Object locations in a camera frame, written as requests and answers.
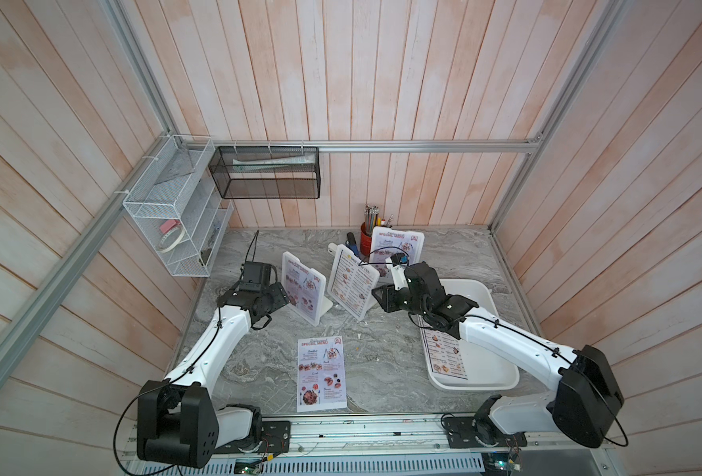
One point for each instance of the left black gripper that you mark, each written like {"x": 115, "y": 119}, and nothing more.
{"x": 280, "y": 297}

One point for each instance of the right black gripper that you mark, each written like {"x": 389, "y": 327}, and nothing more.
{"x": 389, "y": 296}

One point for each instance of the white menu holder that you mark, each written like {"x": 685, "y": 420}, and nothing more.
{"x": 352, "y": 282}
{"x": 305, "y": 288}
{"x": 387, "y": 242}

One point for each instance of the dim sum menu sheet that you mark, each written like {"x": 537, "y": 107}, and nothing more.
{"x": 351, "y": 281}
{"x": 443, "y": 355}

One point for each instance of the pink special menu sheet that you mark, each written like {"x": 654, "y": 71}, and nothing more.
{"x": 321, "y": 381}

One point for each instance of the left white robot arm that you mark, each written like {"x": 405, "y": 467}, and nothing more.
{"x": 177, "y": 423}

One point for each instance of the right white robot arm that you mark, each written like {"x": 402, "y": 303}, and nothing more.
{"x": 583, "y": 398}

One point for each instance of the blue stapler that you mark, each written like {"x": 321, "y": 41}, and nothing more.
{"x": 352, "y": 245}

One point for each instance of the red pen cup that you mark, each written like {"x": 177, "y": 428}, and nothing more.
{"x": 372, "y": 219}

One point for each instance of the white plastic tray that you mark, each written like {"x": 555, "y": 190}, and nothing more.
{"x": 486, "y": 371}

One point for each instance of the white tape roll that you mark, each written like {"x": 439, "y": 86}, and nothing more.
{"x": 172, "y": 238}

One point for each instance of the pink eraser block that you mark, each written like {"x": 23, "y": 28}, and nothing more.
{"x": 168, "y": 225}

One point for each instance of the white wire wall shelf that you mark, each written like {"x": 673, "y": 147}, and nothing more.
{"x": 175, "y": 183}

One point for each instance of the black mesh wall basket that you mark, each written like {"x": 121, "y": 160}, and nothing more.
{"x": 266, "y": 172}

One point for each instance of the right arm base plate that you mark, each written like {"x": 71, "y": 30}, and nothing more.
{"x": 470, "y": 432}

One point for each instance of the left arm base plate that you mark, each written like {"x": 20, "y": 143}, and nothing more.
{"x": 275, "y": 439}

